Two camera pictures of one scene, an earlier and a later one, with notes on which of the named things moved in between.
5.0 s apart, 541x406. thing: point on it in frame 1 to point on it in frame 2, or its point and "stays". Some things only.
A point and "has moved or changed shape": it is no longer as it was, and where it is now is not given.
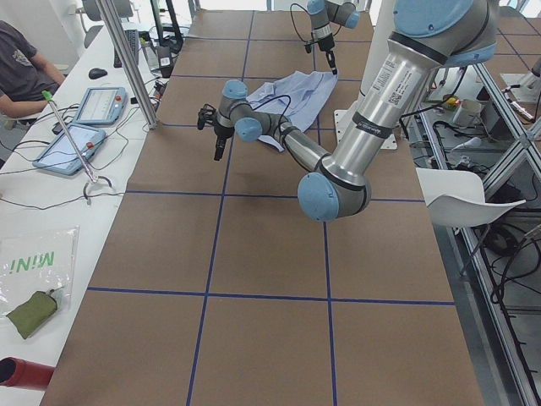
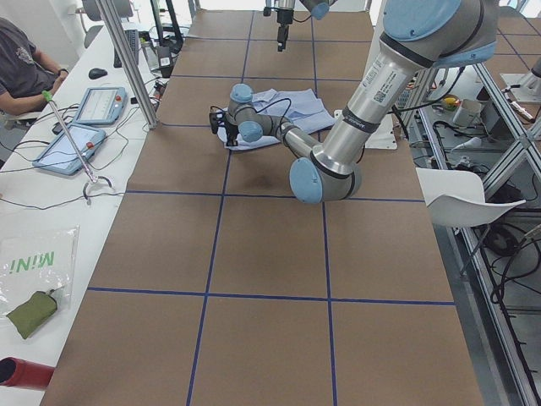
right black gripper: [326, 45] to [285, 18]
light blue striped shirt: [296, 97] has moved or changed shape
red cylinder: [14, 372] stays
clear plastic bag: [34, 259] stays
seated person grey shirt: [24, 74] stays
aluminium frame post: [128, 63] stays
